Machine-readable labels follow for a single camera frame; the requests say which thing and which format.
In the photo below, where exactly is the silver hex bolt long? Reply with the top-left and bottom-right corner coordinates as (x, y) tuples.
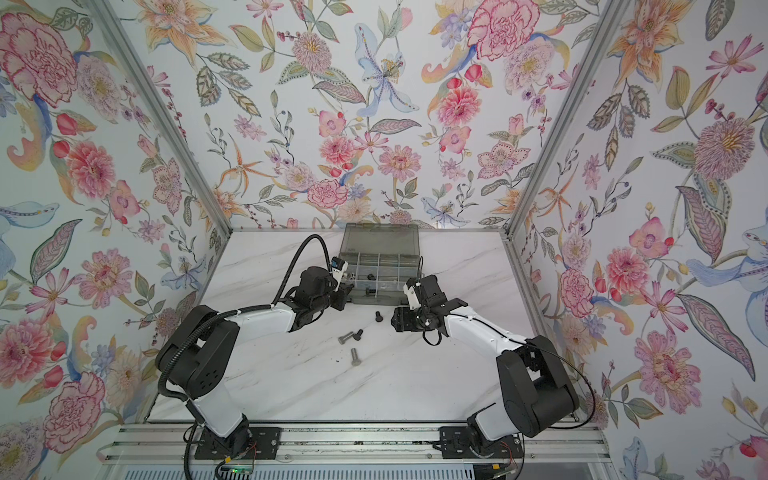
(351, 348), (361, 367)

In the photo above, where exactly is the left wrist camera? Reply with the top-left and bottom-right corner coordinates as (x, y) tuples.
(330, 256), (348, 283)

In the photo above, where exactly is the left aluminium corner post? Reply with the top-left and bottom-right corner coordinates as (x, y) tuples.
(85, 0), (233, 241)

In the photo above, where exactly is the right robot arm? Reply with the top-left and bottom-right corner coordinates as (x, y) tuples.
(392, 275), (580, 443)

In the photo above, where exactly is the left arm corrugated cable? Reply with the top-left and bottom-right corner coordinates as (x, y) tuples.
(157, 233), (332, 402)

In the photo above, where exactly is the grey plastic organizer box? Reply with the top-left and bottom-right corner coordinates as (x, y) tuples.
(339, 224), (423, 306)

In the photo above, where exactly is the right aluminium corner post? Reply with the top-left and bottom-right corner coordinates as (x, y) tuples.
(506, 0), (631, 236)

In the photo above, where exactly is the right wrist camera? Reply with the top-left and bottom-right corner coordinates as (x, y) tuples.
(403, 283), (421, 310)

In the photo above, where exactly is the aluminium mounting rail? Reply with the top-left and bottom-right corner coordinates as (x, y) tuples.
(97, 421), (611, 467)

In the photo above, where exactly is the aluminium corner post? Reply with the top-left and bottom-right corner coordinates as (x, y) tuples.
(85, 0), (233, 241)
(506, 0), (631, 236)

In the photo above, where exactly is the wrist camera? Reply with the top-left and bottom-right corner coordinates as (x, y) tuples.
(330, 256), (348, 283)
(403, 283), (421, 310)

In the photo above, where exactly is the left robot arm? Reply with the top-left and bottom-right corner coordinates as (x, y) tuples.
(156, 267), (353, 440)

